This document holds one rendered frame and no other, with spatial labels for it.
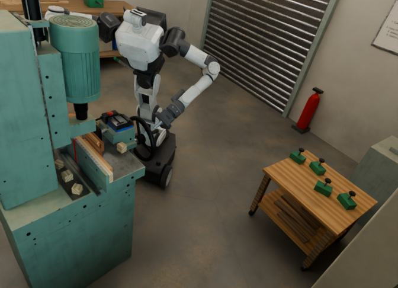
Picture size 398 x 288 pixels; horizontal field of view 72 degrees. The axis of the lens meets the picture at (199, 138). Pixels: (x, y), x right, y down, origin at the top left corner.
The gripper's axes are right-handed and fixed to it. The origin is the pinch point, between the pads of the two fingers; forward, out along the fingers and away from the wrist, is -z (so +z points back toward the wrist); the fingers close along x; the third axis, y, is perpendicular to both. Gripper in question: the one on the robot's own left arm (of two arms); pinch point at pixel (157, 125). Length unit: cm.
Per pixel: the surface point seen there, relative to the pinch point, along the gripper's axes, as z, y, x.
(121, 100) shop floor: 25, -197, 68
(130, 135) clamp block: -16.6, 7.9, 5.4
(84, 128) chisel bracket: -31.1, 24.1, 20.0
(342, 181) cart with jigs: 80, -23, -126
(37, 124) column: -42, 47, 27
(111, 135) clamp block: -23.8, 13.3, 11.0
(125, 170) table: -31.2, 24.5, -7.4
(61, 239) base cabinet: -74, 13, -11
